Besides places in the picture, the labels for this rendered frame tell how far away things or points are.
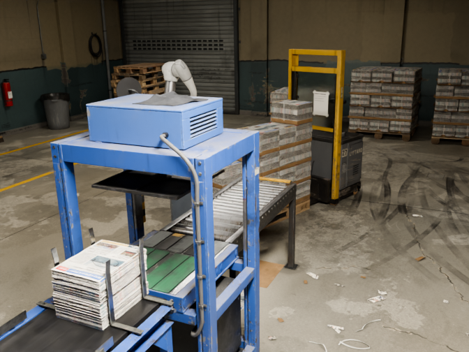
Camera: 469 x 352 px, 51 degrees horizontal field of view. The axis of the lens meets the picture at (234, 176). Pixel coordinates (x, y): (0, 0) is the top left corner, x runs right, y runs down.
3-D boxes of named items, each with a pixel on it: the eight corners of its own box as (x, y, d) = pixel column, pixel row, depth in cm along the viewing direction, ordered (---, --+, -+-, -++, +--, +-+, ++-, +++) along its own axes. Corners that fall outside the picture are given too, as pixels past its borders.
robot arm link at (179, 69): (195, 73, 446) (186, 72, 456) (185, 56, 436) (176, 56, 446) (185, 82, 441) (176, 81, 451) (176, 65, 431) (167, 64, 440)
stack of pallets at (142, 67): (143, 115, 1244) (139, 62, 1205) (176, 116, 1211) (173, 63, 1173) (112, 125, 1125) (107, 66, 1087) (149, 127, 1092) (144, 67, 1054)
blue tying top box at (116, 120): (137, 125, 308) (135, 93, 303) (224, 132, 284) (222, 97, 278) (88, 140, 269) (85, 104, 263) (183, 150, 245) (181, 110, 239)
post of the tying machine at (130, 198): (142, 323, 371) (125, 120, 326) (152, 326, 368) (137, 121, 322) (135, 330, 364) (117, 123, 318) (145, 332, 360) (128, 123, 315)
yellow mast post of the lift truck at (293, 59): (286, 186, 648) (288, 49, 597) (290, 185, 654) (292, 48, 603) (292, 188, 642) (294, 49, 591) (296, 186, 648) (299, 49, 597)
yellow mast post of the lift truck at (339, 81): (328, 198, 604) (334, 50, 552) (332, 195, 610) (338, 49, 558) (334, 199, 598) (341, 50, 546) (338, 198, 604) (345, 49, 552)
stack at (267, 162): (199, 236, 524) (195, 160, 499) (270, 207, 603) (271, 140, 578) (224, 246, 497) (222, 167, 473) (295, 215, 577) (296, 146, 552)
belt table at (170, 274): (154, 242, 345) (153, 228, 342) (239, 258, 318) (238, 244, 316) (86, 288, 284) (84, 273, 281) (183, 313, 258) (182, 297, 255)
